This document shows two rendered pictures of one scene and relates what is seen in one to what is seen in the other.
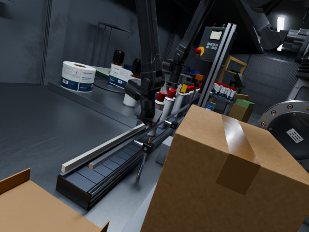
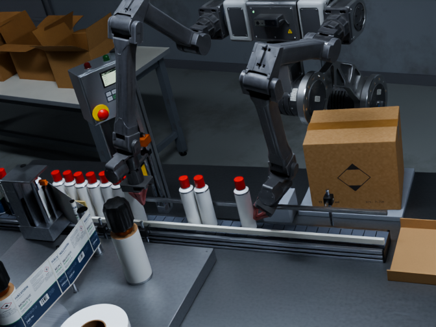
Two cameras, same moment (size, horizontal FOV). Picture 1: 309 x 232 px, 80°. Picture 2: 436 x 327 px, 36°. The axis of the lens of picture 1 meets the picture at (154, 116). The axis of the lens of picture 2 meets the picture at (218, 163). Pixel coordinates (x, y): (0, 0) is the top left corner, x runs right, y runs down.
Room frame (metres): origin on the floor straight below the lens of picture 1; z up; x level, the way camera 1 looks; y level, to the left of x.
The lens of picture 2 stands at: (0.52, 1.82, 2.22)
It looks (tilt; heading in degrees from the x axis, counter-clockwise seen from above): 30 degrees down; 281
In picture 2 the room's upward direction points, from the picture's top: 13 degrees counter-clockwise
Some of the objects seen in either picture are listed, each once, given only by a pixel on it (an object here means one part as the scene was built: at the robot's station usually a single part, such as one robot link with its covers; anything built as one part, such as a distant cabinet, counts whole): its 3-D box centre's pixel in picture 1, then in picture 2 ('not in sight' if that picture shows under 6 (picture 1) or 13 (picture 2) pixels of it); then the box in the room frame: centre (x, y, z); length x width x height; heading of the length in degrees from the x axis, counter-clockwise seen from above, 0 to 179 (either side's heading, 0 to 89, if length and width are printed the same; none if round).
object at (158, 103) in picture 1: (155, 114); (244, 204); (0.81, 0.00, 0.98); 0.05 x 0.05 x 0.20
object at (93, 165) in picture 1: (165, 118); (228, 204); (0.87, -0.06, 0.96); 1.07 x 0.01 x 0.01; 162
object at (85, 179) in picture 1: (170, 121); (157, 226); (1.16, -0.11, 0.86); 1.65 x 0.08 x 0.04; 162
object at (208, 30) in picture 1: (214, 45); (103, 89); (1.24, -0.22, 1.38); 0.17 x 0.10 x 0.19; 37
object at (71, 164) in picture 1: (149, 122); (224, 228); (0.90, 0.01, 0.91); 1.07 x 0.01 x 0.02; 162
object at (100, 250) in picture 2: not in sight; (90, 231); (1.35, 0.03, 0.97); 0.05 x 0.05 x 0.19
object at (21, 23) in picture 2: not in sight; (43, 45); (2.19, -2.11, 0.97); 0.53 x 0.45 x 0.37; 62
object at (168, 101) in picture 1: (166, 109); (204, 202); (0.95, -0.05, 0.98); 0.05 x 0.05 x 0.20
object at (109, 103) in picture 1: (123, 96); (65, 309); (1.42, 0.27, 0.86); 0.80 x 0.67 x 0.05; 162
